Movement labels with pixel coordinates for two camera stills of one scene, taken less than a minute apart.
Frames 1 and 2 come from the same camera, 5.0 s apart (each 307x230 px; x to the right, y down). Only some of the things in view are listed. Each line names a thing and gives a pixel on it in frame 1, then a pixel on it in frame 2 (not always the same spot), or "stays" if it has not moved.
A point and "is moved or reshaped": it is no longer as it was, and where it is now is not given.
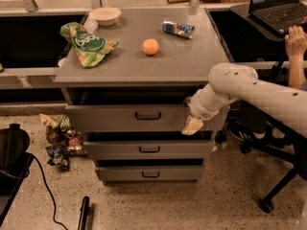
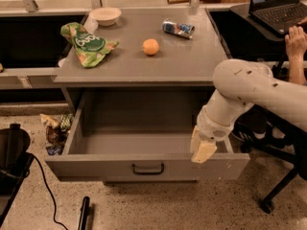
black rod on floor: [84, 211] stays
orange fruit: [150, 46] stays
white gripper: [200, 110] to [211, 126]
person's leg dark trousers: [245, 114] stays
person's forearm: [296, 71] stays
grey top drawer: [142, 118] is moved or reshaped
